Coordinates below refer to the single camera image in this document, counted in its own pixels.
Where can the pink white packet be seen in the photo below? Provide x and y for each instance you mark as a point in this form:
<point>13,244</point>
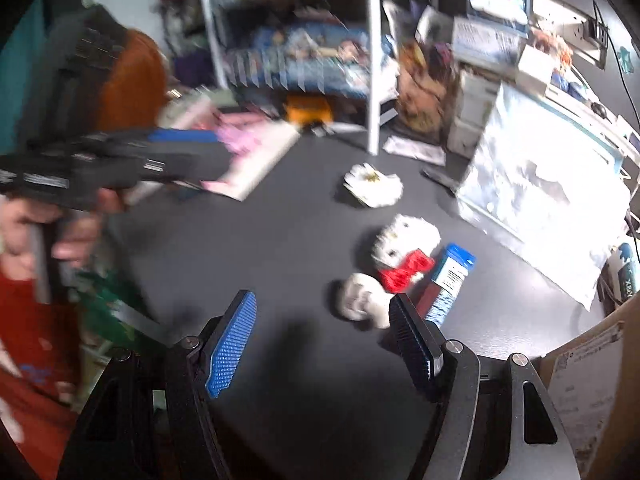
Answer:
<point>431,154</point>

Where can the white red plush toy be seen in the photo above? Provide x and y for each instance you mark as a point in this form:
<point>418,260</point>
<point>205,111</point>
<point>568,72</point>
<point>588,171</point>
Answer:
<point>402,255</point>

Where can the orange toy car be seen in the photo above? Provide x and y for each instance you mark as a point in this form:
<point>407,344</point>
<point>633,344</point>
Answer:
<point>305,109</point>

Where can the white drawer unit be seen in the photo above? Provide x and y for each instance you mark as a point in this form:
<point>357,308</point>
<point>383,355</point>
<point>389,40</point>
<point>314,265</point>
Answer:
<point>475,97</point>

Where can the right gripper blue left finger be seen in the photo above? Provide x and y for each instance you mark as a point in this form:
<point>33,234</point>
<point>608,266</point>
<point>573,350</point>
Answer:
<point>225,347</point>

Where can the brown illustrated card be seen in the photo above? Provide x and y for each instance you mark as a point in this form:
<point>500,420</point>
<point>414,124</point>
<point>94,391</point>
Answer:
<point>426,84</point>

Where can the white artificial flower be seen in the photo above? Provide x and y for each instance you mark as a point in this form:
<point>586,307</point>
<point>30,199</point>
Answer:
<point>372,188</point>

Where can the black pen tool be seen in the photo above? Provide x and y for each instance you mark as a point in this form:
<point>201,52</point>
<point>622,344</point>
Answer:
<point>441,178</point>

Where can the anime picture box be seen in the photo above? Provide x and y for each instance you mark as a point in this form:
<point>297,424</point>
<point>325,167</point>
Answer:
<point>307,56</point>

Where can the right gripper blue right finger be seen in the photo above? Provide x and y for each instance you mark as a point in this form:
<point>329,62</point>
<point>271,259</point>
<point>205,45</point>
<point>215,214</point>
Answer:
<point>418,346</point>

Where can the pink patterned box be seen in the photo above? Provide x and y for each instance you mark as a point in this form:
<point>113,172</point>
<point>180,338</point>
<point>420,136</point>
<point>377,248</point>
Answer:
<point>240,132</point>

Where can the brown cardboard box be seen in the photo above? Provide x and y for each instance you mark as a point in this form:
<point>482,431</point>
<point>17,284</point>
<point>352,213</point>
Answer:
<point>594,383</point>

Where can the blue snack bar wrapper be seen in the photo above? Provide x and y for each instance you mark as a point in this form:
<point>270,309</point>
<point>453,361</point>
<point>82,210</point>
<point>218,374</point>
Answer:
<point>452,268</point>

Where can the shiny plastic bag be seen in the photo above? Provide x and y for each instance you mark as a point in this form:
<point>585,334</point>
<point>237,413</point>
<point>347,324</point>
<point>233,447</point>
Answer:
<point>548,189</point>

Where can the person's left hand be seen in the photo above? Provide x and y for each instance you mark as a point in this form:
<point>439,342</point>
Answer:
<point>72,241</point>

